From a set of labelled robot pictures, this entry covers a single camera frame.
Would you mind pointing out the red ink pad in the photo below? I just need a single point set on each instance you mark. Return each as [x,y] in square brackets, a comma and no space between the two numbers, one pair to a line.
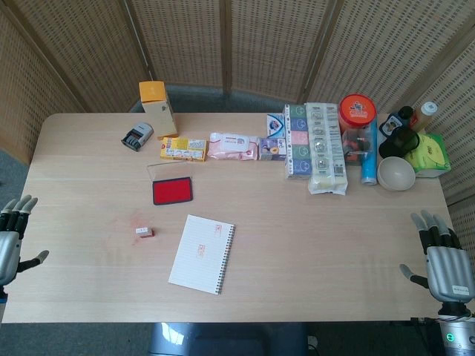
[172,191]

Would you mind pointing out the blue cylindrical tube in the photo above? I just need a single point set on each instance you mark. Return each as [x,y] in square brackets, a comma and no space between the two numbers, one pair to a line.
[369,167]

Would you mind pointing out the dark robot base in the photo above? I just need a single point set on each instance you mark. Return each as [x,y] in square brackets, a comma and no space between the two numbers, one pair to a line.
[222,339]

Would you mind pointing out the white spiral notebook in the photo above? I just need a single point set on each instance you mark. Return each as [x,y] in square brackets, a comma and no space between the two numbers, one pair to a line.
[202,254]

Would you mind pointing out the beige bowl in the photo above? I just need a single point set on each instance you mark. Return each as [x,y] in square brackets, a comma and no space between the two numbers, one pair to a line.
[396,173]

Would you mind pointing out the grey self-inking date stamper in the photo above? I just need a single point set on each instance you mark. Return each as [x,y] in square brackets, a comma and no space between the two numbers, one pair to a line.
[138,135]

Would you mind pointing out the clear jar orange lid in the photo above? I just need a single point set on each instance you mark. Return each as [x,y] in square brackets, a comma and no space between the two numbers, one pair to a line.
[357,124]

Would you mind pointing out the tall yellow carton box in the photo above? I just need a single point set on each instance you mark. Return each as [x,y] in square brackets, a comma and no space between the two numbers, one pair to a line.
[160,115]

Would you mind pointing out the flat yellow printed box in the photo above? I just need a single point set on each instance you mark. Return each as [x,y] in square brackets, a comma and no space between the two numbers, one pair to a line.
[183,149]

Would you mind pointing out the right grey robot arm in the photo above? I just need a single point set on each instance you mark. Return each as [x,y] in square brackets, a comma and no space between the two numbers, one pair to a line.
[457,335]

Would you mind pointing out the dark bottle blue label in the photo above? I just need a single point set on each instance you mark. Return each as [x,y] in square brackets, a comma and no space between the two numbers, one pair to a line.
[393,122]

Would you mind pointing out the small purple box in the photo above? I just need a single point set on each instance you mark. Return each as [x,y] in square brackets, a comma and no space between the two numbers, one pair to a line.
[271,149]

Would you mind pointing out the pale yellow wrapped pack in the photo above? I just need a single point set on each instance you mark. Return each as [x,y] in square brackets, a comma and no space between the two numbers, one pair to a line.
[327,148]

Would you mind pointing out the wicker folding screen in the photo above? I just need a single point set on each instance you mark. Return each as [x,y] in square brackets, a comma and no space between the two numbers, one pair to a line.
[259,41]

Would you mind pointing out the yellow bottle white cap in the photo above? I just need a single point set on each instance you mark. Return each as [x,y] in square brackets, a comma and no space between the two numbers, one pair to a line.
[425,115]

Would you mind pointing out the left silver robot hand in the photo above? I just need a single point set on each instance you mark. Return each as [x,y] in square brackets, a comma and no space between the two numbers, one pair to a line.
[8,256]

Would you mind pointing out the small red stamp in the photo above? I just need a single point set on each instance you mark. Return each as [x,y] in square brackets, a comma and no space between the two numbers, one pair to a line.
[144,232]

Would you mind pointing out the green tissue pack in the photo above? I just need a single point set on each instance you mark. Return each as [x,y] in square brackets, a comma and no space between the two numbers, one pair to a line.
[432,155]

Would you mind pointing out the black dark green cup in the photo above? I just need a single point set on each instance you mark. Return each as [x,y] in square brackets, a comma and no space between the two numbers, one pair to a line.
[401,142]

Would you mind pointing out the pink wet wipes pack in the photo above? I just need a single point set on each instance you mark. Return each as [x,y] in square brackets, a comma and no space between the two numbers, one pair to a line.
[232,146]

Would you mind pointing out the multicolour pocket tissue pack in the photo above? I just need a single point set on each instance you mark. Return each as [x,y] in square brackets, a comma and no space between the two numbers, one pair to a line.
[297,142]

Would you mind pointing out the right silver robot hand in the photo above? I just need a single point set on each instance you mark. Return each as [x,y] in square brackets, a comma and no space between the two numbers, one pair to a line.
[447,269]

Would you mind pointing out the white blue shield box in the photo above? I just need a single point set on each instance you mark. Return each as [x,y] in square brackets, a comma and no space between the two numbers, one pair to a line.
[275,125]

